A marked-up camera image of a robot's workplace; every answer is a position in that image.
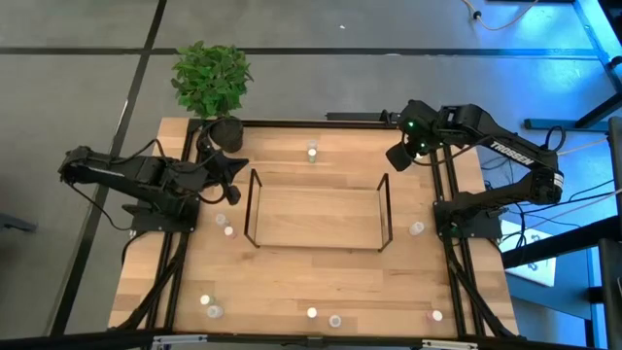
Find grey metal floor bar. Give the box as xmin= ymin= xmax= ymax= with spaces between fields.
xmin=523 ymin=118 xmax=611 ymax=133

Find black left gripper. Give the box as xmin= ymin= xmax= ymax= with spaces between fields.
xmin=191 ymin=154 xmax=250 ymax=193

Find green potted plant black pot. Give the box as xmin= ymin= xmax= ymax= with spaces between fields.
xmin=169 ymin=40 xmax=256 ymax=155

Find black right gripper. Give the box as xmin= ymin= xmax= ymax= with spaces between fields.
xmin=398 ymin=101 xmax=441 ymax=152

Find white printed paper sheet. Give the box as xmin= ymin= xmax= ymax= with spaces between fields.
xmin=500 ymin=221 xmax=558 ymax=288

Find black metal beam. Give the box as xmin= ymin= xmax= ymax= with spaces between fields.
xmin=502 ymin=216 xmax=622 ymax=269

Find grey chair leg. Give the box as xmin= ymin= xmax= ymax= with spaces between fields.
xmin=0 ymin=212 xmax=38 ymax=234

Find black beam silver brackets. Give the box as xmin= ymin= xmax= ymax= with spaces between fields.
xmin=0 ymin=329 xmax=622 ymax=350

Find black desk frame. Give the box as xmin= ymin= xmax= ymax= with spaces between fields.
xmin=572 ymin=0 xmax=622 ymax=130

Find wooden shelf black metal frame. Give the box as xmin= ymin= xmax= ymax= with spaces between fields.
xmin=242 ymin=168 xmax=395 ymax=254

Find beige power cable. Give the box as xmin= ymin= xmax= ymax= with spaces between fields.
xmin=556 ymin=138 xmax=622 ymax=157

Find black bar bracket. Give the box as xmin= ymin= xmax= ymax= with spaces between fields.
xmin=325 ymin=110 xmax=404 ymax=123

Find white cable black plug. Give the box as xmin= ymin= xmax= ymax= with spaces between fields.
xmin=460 ymin=0 xmax=539 ymax=32

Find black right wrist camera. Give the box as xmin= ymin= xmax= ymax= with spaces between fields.
xmin=385 ymin=140 xmax=415 ymax=173

